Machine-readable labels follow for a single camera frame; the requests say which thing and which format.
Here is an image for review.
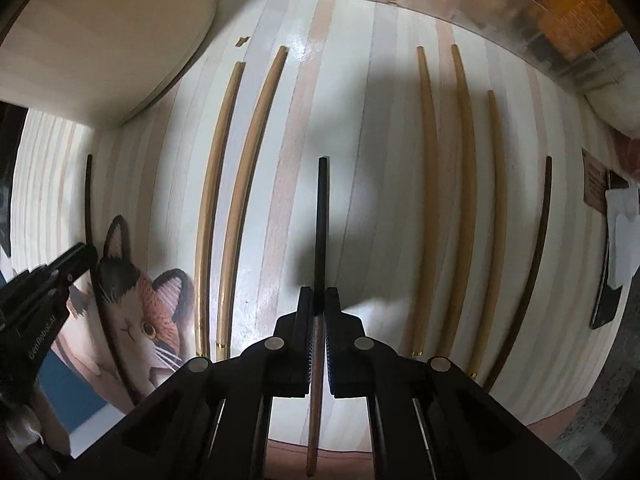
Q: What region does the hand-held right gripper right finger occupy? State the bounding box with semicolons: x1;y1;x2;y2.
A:
324;286;568;480

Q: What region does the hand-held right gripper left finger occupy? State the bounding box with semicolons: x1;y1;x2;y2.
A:
60;286;314;480

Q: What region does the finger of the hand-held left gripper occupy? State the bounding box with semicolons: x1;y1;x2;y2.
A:
30;242;98;286

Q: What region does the dark chopstick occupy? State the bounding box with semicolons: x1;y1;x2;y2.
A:
84;154;141;408
305;156;332;478
481;156;553;393

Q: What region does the light wooden chopstick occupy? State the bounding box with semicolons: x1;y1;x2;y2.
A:
465;90;508;381
435;44;477;358
216;45;291;363
411;46;440;358
194;61;247;358

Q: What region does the cream utensil holder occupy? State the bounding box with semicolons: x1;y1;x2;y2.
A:
0;0;217;128

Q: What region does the striped cat print tablecloth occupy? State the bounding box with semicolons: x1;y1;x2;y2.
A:
10;0;621;461

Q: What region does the black phone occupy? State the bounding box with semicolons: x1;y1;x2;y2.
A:
590;170;632;331

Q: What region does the white paper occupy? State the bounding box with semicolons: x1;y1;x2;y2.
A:
605;187;640;291

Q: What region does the brown card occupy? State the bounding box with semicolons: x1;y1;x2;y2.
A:
580;147;611;211

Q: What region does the orange packet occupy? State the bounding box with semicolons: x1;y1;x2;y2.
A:
532;0;623;56

